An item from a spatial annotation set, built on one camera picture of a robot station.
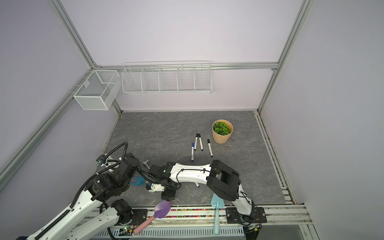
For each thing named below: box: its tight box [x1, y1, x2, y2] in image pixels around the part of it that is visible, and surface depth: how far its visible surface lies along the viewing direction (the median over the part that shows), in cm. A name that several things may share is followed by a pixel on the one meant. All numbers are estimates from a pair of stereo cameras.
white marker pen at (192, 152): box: [191, 142, 195, 162], surface depth 98 cm
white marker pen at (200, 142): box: [198, 133, 204, 151], surface depth 104 cm
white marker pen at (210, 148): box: [207, 139, 214, 157], surface depth 101 cm
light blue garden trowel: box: [210, 193, 225, 235], surface depth 76 cm
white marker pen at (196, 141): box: [194, 133, 199, 151], surface depth 104 cm
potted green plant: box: [212, 119, 234, 144], surface depth 98 cm
